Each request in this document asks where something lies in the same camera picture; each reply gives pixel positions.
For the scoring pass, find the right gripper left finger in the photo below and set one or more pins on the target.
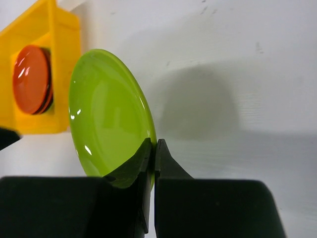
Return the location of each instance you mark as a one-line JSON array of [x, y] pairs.
[[114, 206]]

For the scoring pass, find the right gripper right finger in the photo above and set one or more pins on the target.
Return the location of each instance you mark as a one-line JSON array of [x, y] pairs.
[[187, 207]]

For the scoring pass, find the green plate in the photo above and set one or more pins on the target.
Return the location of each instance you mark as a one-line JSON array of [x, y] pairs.
[[109, 115]]

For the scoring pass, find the orange plate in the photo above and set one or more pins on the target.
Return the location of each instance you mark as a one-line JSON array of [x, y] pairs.
[[30, 79]]

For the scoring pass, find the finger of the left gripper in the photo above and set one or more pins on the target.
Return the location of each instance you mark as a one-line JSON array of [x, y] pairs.
[[8, 137]]

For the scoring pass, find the yellow plastic bin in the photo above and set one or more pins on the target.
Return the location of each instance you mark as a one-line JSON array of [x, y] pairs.
[[46, 25]]

